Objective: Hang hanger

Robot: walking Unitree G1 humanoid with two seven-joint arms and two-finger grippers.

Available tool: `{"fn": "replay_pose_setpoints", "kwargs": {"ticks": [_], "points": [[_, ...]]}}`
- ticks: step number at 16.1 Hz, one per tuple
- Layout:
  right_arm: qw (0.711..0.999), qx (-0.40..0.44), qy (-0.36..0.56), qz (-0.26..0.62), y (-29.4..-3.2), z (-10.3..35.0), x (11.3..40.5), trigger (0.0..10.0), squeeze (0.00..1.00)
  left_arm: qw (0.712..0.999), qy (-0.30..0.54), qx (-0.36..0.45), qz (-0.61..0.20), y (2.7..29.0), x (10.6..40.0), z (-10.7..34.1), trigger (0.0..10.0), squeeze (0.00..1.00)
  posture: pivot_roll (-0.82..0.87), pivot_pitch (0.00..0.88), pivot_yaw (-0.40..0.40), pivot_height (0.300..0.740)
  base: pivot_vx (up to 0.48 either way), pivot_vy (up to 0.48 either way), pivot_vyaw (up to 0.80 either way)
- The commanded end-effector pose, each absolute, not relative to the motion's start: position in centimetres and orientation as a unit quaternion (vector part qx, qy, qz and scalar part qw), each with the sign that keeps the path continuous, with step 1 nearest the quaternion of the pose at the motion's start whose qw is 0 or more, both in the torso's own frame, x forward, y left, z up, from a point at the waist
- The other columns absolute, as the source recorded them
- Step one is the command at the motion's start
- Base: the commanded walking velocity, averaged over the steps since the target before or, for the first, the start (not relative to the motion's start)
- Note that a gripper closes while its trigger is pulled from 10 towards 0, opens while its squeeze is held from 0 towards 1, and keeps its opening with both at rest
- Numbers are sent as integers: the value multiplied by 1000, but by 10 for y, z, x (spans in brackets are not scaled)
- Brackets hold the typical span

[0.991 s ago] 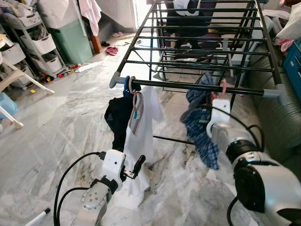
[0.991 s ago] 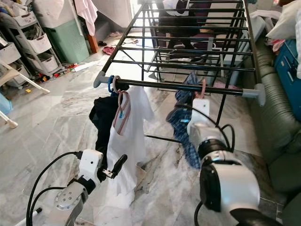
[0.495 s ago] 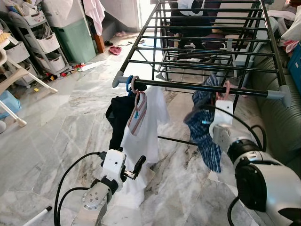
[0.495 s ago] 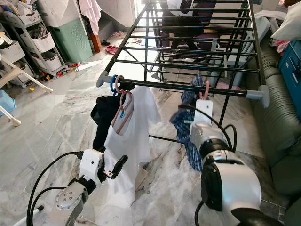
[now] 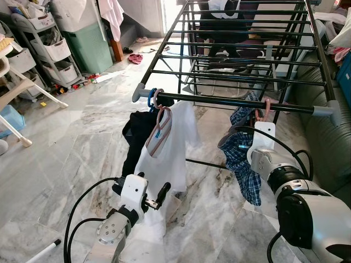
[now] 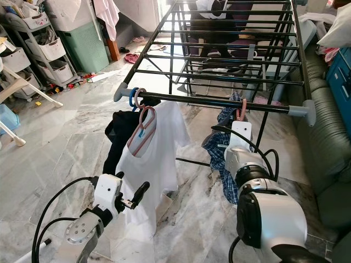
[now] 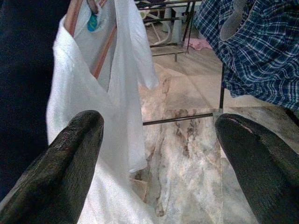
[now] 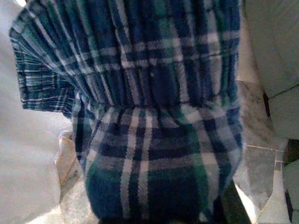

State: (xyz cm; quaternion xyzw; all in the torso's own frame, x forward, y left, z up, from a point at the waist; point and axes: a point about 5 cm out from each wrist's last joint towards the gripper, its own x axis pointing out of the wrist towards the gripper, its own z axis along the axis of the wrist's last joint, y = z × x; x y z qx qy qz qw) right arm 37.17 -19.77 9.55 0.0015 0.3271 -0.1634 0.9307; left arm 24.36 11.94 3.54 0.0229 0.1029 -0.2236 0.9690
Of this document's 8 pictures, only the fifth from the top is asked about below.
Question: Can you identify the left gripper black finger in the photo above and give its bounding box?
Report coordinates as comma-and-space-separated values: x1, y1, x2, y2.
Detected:
156, 182, 172, 207

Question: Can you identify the blue plaid garment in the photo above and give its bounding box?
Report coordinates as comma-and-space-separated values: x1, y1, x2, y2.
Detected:
219, 93, 275, 207

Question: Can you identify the terracotta plastic clothes hanger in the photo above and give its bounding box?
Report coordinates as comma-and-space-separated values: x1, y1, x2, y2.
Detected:
255, 99, 273, 122

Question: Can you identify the dusty pink clothes hanger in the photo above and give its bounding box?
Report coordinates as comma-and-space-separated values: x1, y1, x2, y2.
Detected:
145, 88, 174, 158

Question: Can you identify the blue plastic clothes hanger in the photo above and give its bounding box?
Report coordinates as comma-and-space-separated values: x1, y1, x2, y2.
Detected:
146, 88, 163, 139

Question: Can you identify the white hanging garment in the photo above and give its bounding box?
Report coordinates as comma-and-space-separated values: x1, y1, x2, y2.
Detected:
134, 101, 201, 242

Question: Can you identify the black hanging garment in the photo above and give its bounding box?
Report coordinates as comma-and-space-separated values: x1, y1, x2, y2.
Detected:
112, 110, 161, 195

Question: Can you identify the black metal drying rack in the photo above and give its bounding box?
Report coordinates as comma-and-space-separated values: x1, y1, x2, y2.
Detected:
132, 0, 343, 170

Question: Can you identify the white paper sheet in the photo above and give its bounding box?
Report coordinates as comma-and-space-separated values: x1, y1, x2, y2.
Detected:
92, 70, 128, 83

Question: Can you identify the light blue plastic box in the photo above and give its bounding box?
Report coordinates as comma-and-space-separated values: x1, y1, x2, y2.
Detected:
0, 104, 26, 139

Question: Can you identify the green plastic bin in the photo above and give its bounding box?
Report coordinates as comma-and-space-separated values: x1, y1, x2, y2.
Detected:
63, 22, 114, 75

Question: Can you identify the dark green sofa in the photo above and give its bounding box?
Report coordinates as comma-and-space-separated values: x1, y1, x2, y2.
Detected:
291, 52, 351, 201

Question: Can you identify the white beige baby high chair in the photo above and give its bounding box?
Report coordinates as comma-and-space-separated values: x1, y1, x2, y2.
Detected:
0, 36, 70, 147

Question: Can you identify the white drawer trolley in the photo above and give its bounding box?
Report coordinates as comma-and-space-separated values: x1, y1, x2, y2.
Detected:
11, 11, 83, 88

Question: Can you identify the blue bag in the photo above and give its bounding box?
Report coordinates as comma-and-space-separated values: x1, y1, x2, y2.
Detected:
336, 52, 351, 105

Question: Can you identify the pink hanging garment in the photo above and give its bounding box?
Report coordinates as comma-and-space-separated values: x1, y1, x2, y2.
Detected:
99, 0, 125, 42

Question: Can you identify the white storage box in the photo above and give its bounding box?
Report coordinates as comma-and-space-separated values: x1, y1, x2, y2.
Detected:
51, 0, 102, 32

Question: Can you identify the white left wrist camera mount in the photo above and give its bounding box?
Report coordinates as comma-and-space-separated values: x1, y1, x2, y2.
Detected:
120, 174, 149, 222

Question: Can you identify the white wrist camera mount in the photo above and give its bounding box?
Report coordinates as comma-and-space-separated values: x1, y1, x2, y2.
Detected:
120, 174, 149, 222
250, 122, 276, 152

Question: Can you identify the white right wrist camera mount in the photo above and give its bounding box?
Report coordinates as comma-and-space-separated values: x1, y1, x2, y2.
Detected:
250, 122, 276, 152

